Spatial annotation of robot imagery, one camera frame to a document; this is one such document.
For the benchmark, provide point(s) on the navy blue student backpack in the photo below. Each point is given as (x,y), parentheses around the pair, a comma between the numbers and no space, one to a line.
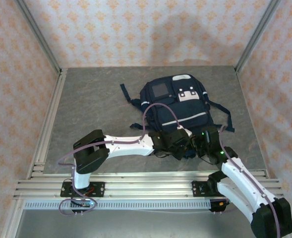
(175,109)

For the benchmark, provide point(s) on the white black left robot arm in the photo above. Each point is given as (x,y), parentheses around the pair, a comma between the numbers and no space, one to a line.
(128,146)

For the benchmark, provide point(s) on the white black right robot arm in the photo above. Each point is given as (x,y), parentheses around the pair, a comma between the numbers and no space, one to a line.
(240,178)

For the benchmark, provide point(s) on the small circuit board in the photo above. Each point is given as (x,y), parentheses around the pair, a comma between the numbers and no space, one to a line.
(85,204)

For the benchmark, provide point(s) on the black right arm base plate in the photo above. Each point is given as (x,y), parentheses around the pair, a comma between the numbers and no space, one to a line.
(197,189)

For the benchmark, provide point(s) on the aluminium mounting rail beam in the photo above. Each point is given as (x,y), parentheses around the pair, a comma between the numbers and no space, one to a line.
(148,184)

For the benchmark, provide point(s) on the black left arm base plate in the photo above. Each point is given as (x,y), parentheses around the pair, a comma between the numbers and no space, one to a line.
(99,189)

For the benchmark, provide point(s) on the aluminium corner post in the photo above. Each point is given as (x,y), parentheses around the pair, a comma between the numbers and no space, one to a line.
(37,32)
(258,32)

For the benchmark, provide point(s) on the aluminium table side rail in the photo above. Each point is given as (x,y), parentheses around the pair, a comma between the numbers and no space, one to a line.
(47,124)

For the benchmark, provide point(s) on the aluminium frame leg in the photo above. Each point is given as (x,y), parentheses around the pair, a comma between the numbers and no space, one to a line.
(12,223)

